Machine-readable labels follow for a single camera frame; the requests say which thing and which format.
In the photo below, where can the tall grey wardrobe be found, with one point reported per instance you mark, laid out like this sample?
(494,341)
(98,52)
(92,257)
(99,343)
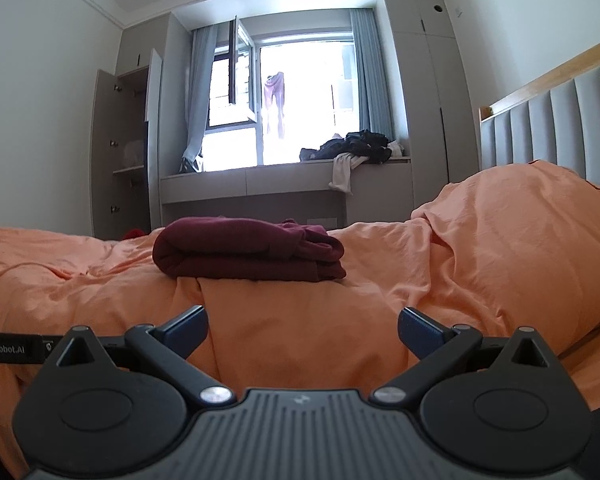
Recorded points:
(430,110)

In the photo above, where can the red object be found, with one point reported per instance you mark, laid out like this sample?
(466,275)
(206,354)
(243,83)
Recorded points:
(132,234)

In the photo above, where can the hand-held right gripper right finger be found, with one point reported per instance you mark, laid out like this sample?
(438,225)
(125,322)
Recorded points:
(420,331)

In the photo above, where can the pale blue sheer curtain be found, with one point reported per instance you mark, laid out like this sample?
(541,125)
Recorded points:
(200,100)

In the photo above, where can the grey window bench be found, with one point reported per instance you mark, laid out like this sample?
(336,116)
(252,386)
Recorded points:
(230,180)

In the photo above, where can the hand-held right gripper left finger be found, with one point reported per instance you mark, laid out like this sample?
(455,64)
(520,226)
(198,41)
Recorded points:
(187,329)

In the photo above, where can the window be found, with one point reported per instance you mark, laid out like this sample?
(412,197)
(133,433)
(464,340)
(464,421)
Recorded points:
(305,100)

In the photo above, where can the pile of dark clothes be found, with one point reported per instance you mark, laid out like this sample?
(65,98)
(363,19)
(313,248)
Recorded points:
(360,142)

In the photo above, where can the maroon t-shirt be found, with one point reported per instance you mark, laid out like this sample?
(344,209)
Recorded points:
(240,250)

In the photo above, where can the grey padded headboard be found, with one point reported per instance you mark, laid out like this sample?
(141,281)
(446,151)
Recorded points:
(555,125)

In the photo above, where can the orange duvet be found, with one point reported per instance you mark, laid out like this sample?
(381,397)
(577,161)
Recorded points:
(330,310)

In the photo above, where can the hanging pink garment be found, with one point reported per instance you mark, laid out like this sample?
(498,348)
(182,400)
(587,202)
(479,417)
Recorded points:
(275,100)

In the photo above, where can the open grey wardrobe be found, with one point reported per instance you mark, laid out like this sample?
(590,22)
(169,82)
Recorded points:
(105,160)

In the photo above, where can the white cloth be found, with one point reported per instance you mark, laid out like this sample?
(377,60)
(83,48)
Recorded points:
(341,172)

